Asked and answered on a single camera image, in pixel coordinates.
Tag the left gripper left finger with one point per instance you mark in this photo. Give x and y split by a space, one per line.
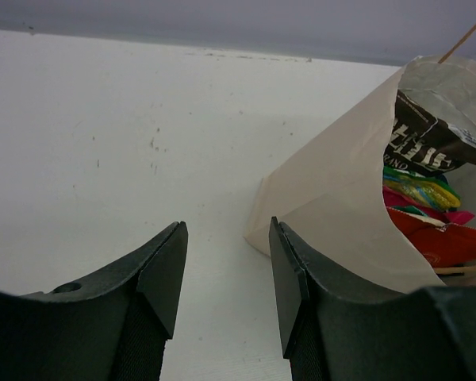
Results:
112 324

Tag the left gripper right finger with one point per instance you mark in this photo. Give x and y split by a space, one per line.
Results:
336 325

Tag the beige paper bag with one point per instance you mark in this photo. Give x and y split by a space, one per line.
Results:
329 191

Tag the green snack packet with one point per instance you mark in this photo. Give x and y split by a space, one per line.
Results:
425 191

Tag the red snack packet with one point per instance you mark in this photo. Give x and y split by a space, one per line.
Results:
441 244

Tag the pink snack packet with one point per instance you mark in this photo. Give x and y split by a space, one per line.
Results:
397 201

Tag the brown candy packet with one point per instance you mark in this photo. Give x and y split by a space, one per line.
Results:
425 144

